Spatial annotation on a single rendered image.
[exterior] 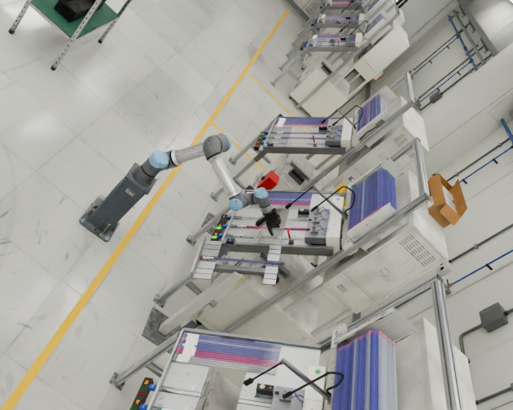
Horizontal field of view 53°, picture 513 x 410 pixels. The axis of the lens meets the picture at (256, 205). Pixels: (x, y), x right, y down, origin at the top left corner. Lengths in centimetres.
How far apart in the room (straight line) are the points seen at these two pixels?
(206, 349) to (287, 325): 113
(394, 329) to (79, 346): 183
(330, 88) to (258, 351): 558
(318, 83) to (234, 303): 470
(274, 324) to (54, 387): 147
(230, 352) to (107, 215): 149
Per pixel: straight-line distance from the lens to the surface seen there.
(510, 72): 618
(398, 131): 439
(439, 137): 633
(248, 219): 355
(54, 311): 334
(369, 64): 759
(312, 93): 772
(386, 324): 239
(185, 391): 253
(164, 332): 364
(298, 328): 367
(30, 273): 339
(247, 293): 354
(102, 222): 373
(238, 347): 265
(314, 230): 325
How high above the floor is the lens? 268
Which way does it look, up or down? 30 degrees down
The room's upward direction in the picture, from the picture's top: 50 degrees clockwise
